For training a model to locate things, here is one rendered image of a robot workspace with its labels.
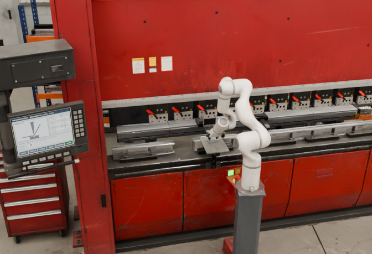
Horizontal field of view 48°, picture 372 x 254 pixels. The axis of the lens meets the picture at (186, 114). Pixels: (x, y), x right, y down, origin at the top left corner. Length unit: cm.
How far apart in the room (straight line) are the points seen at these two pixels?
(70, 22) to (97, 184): 124
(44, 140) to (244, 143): 125
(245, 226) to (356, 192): 158
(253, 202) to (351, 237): 158
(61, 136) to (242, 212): 129
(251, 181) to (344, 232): 168
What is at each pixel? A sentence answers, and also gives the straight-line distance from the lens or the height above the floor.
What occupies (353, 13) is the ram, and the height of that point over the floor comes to 197.
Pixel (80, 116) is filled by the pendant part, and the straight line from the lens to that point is 275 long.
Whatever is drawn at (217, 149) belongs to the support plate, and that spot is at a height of 100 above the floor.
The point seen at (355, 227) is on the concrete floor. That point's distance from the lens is 441.
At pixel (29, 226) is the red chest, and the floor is 21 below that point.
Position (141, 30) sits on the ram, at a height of 192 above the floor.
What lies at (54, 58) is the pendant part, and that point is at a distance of 262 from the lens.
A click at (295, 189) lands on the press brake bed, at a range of 395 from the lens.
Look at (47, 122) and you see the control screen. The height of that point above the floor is 151.
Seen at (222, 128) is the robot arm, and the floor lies 123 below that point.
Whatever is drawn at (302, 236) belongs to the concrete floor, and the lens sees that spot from 416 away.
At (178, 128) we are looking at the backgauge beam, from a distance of 369.
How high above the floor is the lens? 268
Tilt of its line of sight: 26 degrees down
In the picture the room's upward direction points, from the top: straight up
